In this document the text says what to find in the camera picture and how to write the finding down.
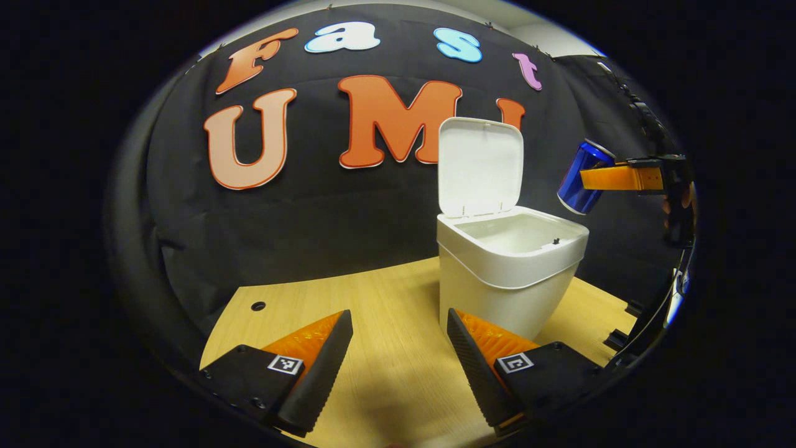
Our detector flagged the blue pop can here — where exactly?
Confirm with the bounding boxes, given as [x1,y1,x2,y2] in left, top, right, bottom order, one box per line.
[557,139,616,216]

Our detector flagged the white desktop garbage bin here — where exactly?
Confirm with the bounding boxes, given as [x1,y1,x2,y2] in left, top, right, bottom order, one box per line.
[437,116,590,342]

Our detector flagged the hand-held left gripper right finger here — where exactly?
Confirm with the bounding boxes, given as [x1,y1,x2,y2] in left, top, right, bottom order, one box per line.
[447,307,607,435]

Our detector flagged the wooden desktop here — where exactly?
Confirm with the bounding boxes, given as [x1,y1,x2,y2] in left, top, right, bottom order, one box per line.
[199,256,641,448]

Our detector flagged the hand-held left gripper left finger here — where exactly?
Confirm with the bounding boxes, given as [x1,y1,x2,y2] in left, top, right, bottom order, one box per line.
[199,309,354,436]

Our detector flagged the black backdrop cloth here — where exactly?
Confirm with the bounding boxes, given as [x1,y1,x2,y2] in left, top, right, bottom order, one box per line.
[106,3,691,374]

